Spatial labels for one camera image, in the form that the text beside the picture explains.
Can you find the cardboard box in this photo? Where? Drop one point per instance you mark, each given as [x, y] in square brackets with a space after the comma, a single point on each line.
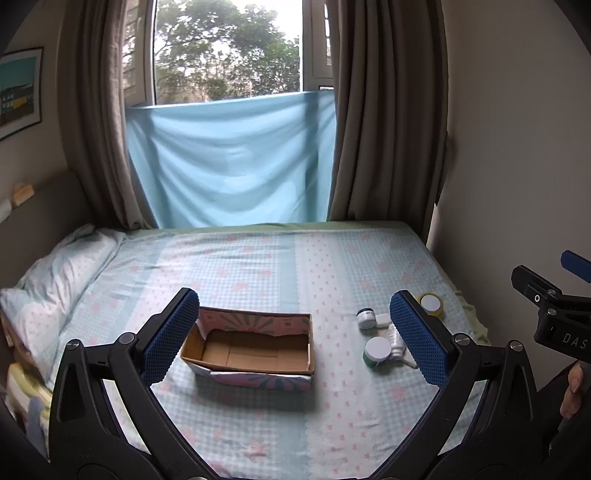
[244, 353]

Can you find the window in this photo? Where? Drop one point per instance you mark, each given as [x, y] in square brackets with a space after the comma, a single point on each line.
[226, 46]

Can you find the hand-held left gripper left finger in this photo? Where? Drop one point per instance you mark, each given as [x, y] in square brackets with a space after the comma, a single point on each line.
[168, 339]

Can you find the dotted pale blue pillow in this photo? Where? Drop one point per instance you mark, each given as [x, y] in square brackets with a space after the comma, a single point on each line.
[60, 286]

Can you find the dark clothing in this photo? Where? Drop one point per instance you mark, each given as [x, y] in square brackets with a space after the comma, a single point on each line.
[547, 415]

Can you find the small beige box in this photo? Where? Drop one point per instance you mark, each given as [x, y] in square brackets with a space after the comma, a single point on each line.
[23, 194]

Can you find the framed wall picture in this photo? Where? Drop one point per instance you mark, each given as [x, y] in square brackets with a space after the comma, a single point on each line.
[18, 92]

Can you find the white earbuds case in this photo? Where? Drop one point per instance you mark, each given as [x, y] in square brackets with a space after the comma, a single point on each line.
[384, 320]

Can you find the grey headboard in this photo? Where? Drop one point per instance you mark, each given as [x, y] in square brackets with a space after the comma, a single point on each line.
[51, 212]

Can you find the brown curtain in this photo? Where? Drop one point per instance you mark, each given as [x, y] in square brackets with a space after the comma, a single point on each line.
[383, 115]
[101, 115]

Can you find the pale green under sheet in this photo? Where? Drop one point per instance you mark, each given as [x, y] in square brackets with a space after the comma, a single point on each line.
[475, 318]

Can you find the white plastic bottle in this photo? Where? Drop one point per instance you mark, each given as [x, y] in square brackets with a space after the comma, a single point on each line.
[395, 341]

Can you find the person's right hand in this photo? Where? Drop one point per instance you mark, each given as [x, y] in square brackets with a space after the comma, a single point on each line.
[572, 392]

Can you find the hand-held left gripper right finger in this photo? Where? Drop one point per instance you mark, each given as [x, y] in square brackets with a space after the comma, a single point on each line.
[418, 339]

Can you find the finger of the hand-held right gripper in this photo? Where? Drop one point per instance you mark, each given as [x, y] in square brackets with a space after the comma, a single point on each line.
[531, 284]
[579, 266]

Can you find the light blue hanging cloth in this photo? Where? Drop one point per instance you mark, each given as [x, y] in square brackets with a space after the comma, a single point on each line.
[231, 161]

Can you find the checked floral bed sheet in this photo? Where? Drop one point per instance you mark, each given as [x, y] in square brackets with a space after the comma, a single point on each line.
[277, 267]

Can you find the stack of folded cloths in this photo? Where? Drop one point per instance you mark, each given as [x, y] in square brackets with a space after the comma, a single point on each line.
[25, 392]

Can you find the small dark jar white lid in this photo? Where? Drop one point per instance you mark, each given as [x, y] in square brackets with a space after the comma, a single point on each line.
[366, 318]

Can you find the large green jar white lid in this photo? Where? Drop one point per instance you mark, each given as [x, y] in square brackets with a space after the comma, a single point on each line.
[377, 350]

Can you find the clear tape roll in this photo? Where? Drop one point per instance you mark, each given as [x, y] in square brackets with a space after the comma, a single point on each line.
[441, 311]

